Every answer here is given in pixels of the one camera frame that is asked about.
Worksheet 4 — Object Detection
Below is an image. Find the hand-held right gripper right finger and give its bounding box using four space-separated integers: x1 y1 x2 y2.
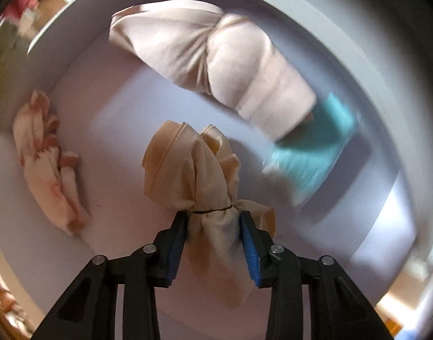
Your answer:
238 211 394 340

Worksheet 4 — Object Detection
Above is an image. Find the pink cloth bundle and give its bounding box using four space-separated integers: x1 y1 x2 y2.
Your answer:
108 0 318 141

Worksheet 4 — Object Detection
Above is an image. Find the cream stocking bundle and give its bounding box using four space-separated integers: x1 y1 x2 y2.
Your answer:
142 120 276 309

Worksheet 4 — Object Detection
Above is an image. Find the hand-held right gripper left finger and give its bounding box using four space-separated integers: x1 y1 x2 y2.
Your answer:
32 211 188 340

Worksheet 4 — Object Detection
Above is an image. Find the plain white drawer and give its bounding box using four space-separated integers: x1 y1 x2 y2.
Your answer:
0 0 433 340

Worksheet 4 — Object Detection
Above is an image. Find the pink floral cloth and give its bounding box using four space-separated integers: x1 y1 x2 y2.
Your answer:
12 90 91 236

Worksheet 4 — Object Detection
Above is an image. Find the red cloth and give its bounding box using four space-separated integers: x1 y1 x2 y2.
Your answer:
4 0 40 18

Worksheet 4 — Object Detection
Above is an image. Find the teal cloth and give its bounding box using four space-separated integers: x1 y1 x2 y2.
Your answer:
262 92 362 206

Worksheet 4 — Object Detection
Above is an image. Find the black hair tie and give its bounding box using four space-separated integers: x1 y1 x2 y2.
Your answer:
192 205 235 215

